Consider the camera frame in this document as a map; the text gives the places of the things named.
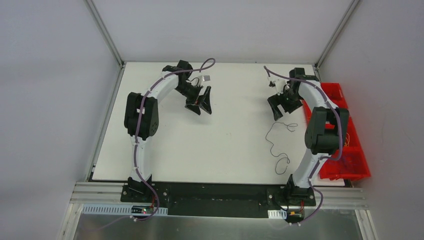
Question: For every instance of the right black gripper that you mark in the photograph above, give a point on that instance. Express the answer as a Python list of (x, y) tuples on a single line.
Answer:
[(286, 101)]

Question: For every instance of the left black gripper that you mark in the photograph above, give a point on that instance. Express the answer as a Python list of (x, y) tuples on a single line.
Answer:
[(195, 99)]

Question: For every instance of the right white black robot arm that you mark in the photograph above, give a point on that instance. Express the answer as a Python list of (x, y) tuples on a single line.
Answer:
[(324, 137)]

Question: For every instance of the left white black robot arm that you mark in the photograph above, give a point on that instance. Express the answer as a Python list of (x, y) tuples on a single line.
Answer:
[(141, 120)]

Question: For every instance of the red plastic bin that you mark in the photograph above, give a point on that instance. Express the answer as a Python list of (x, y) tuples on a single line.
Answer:
[(353, 164)]

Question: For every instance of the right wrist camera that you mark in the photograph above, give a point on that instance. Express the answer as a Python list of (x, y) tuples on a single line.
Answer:
[(278, 84)]

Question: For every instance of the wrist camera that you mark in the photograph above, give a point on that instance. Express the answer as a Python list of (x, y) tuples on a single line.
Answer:
[(278, 84), (202, 79)]

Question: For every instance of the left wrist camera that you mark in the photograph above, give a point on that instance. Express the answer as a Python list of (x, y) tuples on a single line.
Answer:
[(202, 79)]

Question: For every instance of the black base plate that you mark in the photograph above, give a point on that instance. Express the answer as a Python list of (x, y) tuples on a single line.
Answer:
[(218, 199)]

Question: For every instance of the right white cable duct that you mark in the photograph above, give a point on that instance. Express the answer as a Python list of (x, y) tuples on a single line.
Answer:
[(277, 214)]

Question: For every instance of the white cable duct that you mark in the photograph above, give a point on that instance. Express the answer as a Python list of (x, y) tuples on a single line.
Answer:
[(118, 209), (277, 214)]

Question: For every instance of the aluminium frame rail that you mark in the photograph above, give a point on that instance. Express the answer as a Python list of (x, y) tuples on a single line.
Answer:
[(345, 198)]

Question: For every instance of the left white cable duct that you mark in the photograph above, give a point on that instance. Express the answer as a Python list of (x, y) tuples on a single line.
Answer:
[(118, 209)]

